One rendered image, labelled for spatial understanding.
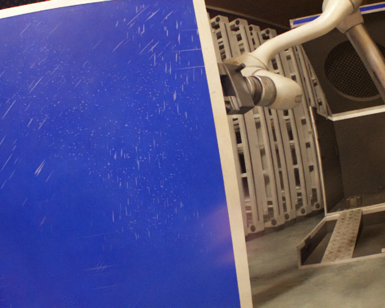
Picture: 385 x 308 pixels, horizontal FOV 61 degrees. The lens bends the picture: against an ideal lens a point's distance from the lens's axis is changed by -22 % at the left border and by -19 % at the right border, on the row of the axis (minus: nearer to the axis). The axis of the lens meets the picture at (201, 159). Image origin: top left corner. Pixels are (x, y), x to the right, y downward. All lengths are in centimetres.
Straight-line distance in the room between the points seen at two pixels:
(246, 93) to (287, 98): 16
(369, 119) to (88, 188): 324
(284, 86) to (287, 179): 264
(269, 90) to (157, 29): 43
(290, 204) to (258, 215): 50
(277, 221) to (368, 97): 149
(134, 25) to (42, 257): 47
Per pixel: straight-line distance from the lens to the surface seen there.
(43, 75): 71
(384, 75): 146
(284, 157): 370
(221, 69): 101
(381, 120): 367
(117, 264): 68
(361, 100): 365
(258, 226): 332
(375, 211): 270
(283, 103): 112
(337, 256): 206
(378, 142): 366
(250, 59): 122
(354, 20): 148
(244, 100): 99
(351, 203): 287
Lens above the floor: 55
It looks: 3 degrees up
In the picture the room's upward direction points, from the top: 9 degrees counter-clockwise
